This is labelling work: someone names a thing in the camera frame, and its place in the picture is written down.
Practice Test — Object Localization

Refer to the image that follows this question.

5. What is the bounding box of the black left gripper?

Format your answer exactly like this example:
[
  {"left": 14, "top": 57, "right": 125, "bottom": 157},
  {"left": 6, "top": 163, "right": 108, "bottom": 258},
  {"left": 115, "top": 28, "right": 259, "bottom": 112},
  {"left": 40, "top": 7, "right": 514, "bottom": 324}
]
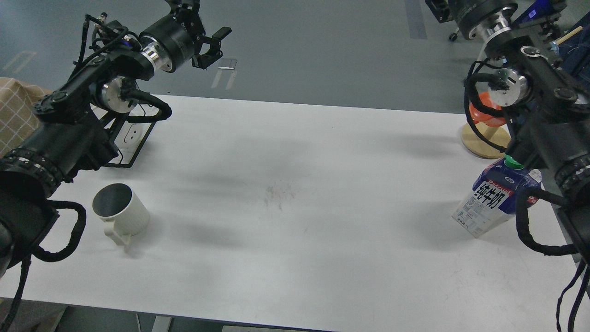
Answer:
[{"left": 140, "top": 0, "right": 232, "bottom": 73}]

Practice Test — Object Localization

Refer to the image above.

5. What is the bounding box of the cream ribbed mug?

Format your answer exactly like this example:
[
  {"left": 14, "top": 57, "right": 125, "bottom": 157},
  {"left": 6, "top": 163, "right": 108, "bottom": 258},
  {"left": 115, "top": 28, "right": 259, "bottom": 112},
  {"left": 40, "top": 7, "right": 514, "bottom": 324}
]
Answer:
[{"left": 91, "top": 183, "right": 150, "bottom": 246}]

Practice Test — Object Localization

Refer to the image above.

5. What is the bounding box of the blue white milk carton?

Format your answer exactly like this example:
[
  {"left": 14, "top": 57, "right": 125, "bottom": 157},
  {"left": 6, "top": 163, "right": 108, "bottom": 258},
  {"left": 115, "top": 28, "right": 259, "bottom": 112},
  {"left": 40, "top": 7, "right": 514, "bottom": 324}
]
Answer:
[{"left": 451, "top": 155, "right": 542, "bottom": 238}]

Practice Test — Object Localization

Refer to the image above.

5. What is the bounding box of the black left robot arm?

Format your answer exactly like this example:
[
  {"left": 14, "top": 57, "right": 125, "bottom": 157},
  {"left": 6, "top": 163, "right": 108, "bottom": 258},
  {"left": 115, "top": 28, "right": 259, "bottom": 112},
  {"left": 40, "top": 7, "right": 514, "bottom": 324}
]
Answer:
[{"left": 1, "top": 0, "right": 232, "bottom": 332}]

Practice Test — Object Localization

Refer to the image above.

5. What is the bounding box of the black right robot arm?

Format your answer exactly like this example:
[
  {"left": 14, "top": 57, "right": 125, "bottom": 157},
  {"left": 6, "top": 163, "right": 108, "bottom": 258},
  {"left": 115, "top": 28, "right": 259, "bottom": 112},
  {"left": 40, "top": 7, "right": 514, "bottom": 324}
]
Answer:
[{"left": 426, "top": 0, "right": 589, "bottom": 332}]

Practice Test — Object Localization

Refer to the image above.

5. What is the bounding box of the red plastic cup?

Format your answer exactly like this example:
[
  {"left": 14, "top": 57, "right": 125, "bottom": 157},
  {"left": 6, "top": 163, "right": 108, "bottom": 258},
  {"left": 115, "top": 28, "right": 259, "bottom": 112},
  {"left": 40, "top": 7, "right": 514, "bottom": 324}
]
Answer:
[{"left": 469, "top": 91, "right": 507, "bottom": 128}]

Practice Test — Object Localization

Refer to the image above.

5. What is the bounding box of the beige checkered cloth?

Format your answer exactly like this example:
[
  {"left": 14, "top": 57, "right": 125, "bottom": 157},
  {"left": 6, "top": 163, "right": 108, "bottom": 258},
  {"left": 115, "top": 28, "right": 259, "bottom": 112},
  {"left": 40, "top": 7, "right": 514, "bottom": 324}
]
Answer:
[{"left": 0, "top": 77, "right": 53, "bottom": 157}]

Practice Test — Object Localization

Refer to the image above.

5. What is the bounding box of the wooden mug tree stand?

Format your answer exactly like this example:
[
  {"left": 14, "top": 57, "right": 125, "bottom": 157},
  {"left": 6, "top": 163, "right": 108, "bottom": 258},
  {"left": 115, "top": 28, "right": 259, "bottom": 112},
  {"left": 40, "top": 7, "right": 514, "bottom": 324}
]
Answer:
[{"left": 461, "top": 26, "right": 584, "bottom": 160}]

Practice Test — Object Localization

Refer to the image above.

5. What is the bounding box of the dark blue fabric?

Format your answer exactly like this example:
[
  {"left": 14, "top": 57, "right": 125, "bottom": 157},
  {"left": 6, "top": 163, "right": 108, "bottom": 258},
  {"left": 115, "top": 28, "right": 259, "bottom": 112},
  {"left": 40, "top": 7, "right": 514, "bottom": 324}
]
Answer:
[{"left": 559, "top": 13, "right": 590, "bottom": 90}]

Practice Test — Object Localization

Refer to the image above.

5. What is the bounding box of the black wire mug rack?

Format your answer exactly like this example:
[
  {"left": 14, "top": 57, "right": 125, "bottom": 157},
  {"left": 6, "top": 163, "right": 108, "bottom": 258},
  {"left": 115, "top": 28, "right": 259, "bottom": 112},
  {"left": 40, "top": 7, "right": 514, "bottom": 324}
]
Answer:
[{"left": 91, "top": 104, "right": 158, "bottom": 168}]

